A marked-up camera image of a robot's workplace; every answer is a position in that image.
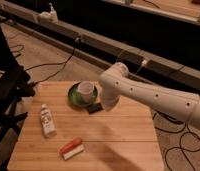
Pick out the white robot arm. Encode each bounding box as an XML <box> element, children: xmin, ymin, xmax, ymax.
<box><xmin>99</xmin><ymin>62</ymin><xmax>200</xmax><ymax>130</ymax></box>

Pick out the black rectangular block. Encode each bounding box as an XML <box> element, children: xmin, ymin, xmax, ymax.
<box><xmin>87</xmin><ymin>103</ymin><xmax>102</xmax><ymax>114</ymax></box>

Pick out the white cup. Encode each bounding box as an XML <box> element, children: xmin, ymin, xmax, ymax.
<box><xmin>77</xmin><ymin>81</ymin><xmax>94</xmax><ymax>102</ymax></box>

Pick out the green saucer plate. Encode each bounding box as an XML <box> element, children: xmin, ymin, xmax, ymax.
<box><xmin>68</xmin><ymin>83</ymin><xmax>98</xmax><ymax>108</ymax></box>

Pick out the orange and white sponge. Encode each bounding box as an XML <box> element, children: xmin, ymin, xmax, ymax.
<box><xmin>60</xmin><ymin>138</ymin><xmax>84</xmax><ymax>160</ymax></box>

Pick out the white plastic bottle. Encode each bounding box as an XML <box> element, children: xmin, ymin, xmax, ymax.
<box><xmin>40</xmin><ymin>104</ymin><xmax>56</xmax><ymax>138</ymax></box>

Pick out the long metal rail beam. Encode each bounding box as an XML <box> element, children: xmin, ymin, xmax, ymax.
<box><xmin>0</xmin><ymin>0</ymin><xmax>200</xmax><ymax>91</ymax></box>

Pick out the black cable on floor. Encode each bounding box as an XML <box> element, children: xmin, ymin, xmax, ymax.
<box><xmin>24</xmin><ymin>37</ymin><xmax>81</xmax><ymax>84</ymax></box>

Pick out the black looped floor cable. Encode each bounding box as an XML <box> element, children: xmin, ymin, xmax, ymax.
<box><xmin>151</xmin><ymin>111</ymin><xmax>200</xmax><ymax>171</ymax></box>

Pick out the white object on rail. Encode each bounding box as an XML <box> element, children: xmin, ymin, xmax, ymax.
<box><xmin>38</xmin><ymin>3</ymin><xmax>58</xmax><ymax>22</ymax></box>

